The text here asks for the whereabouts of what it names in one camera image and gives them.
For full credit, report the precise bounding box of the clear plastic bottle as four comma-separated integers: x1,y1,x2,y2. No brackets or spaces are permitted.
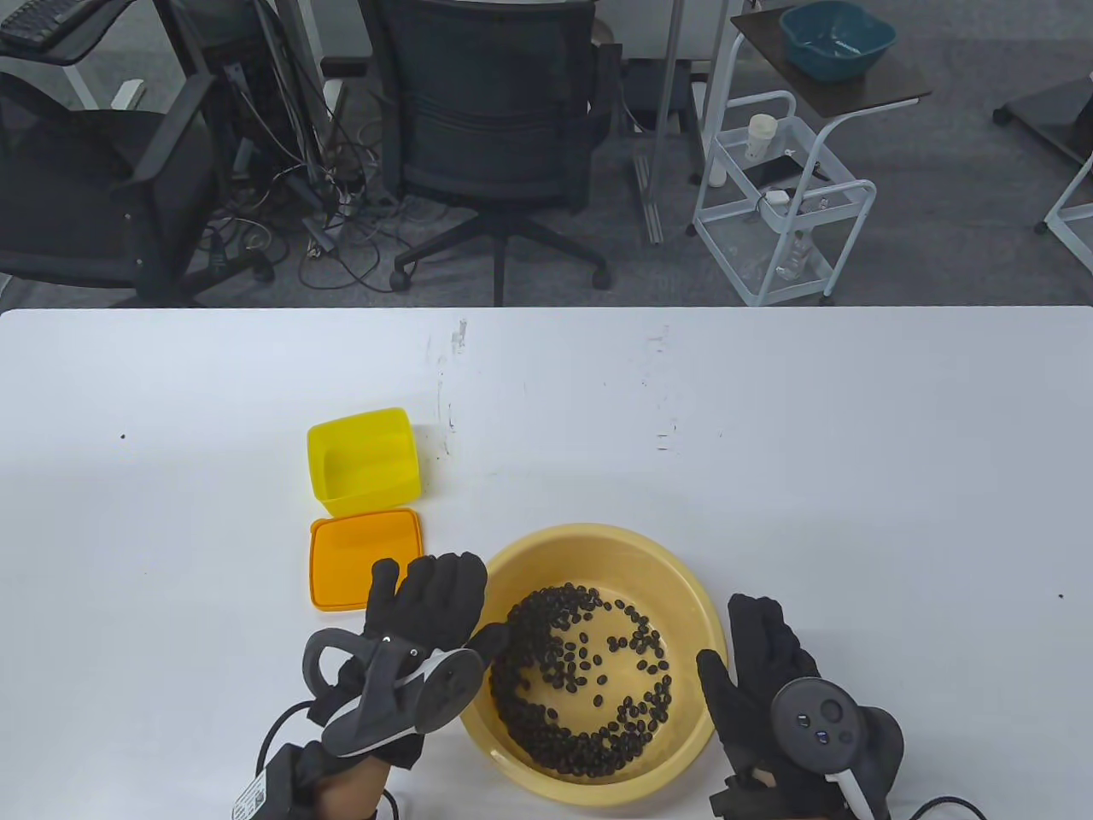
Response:
773,231,812,283

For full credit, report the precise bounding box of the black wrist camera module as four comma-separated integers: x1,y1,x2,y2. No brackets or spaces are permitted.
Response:
233,743,330,820

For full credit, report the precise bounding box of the person's left hand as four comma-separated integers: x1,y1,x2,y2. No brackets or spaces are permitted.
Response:
295,552,513,774

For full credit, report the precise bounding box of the dark wheeled platform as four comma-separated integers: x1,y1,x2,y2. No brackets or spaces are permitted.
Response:
993,75,1093,163

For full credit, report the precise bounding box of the black glove cable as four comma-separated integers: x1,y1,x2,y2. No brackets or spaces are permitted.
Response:
256,700,402,820
909,797,991,820

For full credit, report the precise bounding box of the black keyboard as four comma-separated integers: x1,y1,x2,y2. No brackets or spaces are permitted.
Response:
0,0,82,48

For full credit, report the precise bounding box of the black mesh office chair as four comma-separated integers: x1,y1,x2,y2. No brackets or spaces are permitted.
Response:
359,0,622,307

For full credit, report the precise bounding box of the white rolling cart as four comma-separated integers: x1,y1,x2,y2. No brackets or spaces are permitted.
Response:
690,90,878,307

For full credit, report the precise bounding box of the tangle of floor cables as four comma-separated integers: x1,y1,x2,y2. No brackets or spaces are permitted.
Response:
196,85,479,291

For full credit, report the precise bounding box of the orange plastic lid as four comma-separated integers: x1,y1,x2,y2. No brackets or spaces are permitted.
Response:
309,508,425,612

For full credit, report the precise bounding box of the yellow plastic basin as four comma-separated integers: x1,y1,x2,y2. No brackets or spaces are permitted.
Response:
459,524,729,806

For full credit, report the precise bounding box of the silver metal stand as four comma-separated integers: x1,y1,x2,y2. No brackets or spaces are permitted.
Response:
632,0,693,244

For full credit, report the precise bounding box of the black computer tower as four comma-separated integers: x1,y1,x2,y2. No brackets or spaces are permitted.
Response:
158,0,325,172

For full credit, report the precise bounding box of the yellow plastic container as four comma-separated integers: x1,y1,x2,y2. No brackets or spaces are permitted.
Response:
307,407,423,518

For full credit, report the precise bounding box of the grey white hand controller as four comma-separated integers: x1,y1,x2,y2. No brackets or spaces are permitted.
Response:
771,677,904,820
303,628,483,759

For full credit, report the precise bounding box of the teal plastic basin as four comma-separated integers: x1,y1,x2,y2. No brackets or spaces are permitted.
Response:
779,0,897,84

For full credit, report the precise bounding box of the person's right hand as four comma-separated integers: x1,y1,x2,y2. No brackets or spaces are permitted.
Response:
696,594,855,820

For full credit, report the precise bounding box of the white utility cart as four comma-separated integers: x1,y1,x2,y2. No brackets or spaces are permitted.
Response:
693,7,933,302

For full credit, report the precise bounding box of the black box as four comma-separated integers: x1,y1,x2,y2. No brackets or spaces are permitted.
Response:
622,60,710,136

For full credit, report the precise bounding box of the white metal frame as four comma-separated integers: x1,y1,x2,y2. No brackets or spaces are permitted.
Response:
1036,158,1093,274

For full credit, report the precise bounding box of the pile of dark coffee beans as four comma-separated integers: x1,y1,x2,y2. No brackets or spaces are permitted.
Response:
488,583,674,778

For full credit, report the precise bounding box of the black armrest office chair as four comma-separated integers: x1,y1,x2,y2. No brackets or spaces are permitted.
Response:
0,73,274,308

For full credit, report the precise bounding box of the grey keyboard tray desk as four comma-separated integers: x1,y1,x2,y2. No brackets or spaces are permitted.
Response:
0,0,129,112

